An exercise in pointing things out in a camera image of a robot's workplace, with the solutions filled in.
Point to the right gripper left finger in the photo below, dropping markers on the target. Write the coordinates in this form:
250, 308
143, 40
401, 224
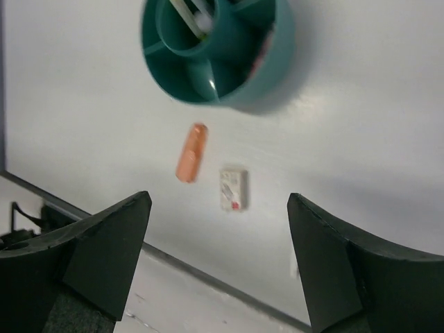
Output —
73, 277

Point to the white staples box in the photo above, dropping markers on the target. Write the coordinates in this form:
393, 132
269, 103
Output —
234, 188

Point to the orange transparent cap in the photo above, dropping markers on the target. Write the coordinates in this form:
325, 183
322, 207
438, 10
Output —
192, 154

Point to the pink highlighter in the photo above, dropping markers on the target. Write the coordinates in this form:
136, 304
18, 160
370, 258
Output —
263, 49

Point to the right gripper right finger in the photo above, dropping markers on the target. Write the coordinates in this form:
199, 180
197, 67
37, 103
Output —
354, 281

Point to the teal round organizer container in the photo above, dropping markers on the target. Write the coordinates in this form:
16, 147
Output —
215, 71

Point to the yellow pen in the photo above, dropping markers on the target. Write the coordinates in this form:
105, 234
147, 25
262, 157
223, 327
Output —
188, 18

